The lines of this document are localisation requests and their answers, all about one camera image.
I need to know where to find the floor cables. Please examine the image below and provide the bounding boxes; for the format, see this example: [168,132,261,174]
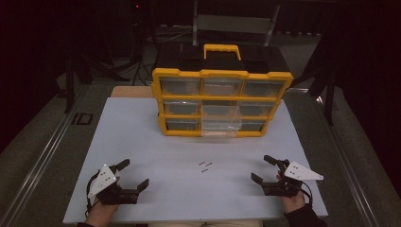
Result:
[131,26,194,87]

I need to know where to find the left hand-held gripper cable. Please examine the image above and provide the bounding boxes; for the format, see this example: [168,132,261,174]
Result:
[84,171,98,219]

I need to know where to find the black tripod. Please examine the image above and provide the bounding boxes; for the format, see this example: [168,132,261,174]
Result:
[124,0,154,87]

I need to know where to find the person's right hand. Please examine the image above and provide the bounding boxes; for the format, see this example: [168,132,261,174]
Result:
[276,170,306,214]

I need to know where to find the clear plastic drawer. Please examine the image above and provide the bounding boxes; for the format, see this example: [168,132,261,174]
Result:
[200,109,243,139]

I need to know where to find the yellow black storage organizer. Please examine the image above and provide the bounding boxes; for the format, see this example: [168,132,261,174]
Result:
[151,43,294,139]

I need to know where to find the person's left hand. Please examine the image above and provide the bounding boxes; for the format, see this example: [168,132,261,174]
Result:
[89,201,120,219]

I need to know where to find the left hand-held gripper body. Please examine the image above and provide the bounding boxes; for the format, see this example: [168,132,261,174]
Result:
[87,164,140,206]

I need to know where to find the metal floor rail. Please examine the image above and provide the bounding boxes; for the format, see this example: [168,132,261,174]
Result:
[0,84,90,227]
[315,94,381,227]

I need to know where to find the white table board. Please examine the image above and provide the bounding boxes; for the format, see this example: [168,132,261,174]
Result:
[62,96,329,225]

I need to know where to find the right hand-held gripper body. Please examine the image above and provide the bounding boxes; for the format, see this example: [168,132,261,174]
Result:
[263,159,324,199]

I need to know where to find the black frame stand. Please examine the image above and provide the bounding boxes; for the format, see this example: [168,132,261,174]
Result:
[63,55,129,114]
[291,27,337,127]

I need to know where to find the hand-held gripper cable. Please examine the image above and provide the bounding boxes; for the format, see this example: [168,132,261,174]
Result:
[299,183,314,206]
[84,171,98,219]

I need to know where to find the wooden table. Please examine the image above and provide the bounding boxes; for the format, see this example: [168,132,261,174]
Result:
[111,86,154,98]

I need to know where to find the set of clear closed drawers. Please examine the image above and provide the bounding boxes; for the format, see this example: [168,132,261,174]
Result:
[159,77,287,132]

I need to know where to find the right hand-held gripper cable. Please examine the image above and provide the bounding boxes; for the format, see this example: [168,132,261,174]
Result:
[299,183,314,206]

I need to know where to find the grey metal stand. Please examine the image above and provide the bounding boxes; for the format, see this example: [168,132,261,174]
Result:
[191,0,282,47]

